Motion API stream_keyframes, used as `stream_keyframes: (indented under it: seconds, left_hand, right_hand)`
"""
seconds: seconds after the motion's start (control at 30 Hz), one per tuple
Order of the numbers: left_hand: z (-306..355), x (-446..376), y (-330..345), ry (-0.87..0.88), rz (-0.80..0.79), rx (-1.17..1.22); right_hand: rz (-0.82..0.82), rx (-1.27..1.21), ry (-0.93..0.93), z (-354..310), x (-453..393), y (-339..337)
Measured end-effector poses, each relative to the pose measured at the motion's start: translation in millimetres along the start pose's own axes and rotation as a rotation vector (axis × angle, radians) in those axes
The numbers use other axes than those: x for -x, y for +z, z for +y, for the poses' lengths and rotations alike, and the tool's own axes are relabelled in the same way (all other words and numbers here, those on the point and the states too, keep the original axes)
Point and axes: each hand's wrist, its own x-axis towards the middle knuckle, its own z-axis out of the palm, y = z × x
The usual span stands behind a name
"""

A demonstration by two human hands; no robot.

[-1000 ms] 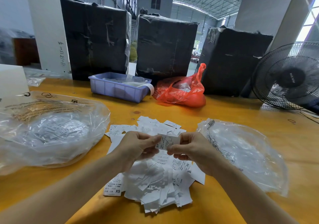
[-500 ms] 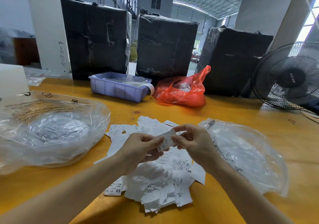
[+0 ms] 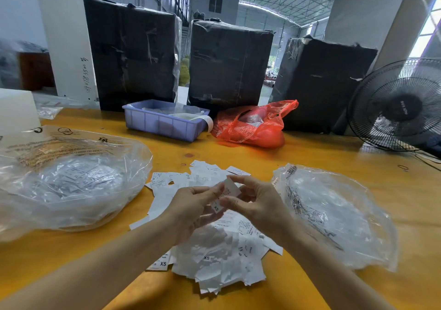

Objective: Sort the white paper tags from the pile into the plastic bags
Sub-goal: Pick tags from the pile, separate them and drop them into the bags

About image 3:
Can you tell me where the person's right hand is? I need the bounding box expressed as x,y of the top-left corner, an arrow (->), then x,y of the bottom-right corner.
220,175 -> 299,248

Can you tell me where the person's left hand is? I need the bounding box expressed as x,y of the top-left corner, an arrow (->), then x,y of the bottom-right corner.
163,182 -> 227,245

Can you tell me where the white paper label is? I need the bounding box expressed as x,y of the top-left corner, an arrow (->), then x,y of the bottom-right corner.
210,177 -> 242,215

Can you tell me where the pile of white labels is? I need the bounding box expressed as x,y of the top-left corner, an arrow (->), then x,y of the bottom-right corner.
130,159 -> 284,295

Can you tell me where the clear plastic bag black print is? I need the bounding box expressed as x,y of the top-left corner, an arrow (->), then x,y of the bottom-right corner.
271,163 -> 400,273

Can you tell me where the large clear bag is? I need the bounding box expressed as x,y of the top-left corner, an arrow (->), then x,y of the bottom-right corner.
0,126 -> 154,242

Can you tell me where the person's right forearm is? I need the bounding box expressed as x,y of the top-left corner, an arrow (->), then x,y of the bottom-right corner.
277,229 -> 395,310

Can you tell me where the person's left forearm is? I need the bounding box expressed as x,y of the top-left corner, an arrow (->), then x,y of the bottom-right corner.
0,220 -> 181,310

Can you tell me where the red plastic bag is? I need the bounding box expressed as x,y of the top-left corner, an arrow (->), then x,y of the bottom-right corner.
211,100 -> 300,149

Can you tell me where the blue plastic bin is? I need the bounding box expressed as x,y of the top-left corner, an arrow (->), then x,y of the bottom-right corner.
123,100 -> 215,142

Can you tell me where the large black wrapped bale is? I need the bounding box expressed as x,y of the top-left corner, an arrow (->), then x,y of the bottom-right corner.
270,36 -> 379,135
188,20 -> 274,114
83,0 -> 183,112

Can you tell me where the black table fan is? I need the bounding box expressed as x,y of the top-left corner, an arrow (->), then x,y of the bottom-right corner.
346,58 -> 441,157

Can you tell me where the white foam box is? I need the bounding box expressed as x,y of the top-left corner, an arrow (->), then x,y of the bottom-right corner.
0,88 -> 42,136

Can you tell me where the grey cabin with window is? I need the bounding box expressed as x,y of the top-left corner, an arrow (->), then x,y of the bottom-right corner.
190,0 -> 241,25

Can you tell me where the brown wooden cabinet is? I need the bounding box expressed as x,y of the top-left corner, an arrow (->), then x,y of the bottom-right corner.
18,51 -> 55,91

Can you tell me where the white pillar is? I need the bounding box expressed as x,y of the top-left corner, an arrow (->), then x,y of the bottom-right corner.
33,0 -> 99,104

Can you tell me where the bundle of cables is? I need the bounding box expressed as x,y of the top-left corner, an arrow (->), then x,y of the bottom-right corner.
413,151 -> 441,172

